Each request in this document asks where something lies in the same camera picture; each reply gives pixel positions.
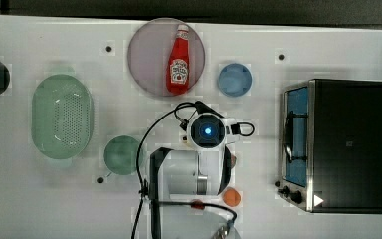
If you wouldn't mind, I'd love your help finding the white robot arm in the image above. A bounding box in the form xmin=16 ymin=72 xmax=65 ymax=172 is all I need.
xmin=149 ymin=113 xmax=241 ymax=239

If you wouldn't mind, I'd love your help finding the green mug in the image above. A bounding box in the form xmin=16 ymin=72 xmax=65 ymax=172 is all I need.
xmin=103 ymin=135 xmax=143 ymax=175

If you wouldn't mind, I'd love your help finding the red plush ketchup bottle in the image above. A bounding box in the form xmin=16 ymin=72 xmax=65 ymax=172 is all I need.
xmin=166 ymin=24 xmax=190 ymax=95

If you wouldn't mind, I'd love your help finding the blue cup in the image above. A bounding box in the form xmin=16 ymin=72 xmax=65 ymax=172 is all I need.
xmin=218 ymin=63 xmax=253 ymax=97

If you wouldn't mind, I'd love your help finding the grey round plate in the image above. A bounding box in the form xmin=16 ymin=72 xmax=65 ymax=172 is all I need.
xmin=127 ymin=18 xmax=205 ymax=97

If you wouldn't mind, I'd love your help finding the small red plush fruit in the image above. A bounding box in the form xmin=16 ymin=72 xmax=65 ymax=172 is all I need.
xmin=191 ymin=199 xmax=205 ymax=210

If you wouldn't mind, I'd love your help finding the orange plush fruit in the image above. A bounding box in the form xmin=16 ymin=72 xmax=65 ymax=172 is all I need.
xmin=222 ymin=188 xmax=242 ymax=207

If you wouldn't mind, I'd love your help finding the green oval colander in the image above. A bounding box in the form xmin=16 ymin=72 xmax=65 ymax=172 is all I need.
xmin=31 ymin=74 xmax=94 ymax=159

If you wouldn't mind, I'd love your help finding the black toaster oven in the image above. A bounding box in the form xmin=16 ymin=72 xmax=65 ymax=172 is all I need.
xmin=275 ymin=79 xmax=382 ymax=214

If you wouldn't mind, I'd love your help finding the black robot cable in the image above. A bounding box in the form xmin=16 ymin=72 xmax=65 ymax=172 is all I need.
xmin=130 ymin=100 xmax=256 ymax=239

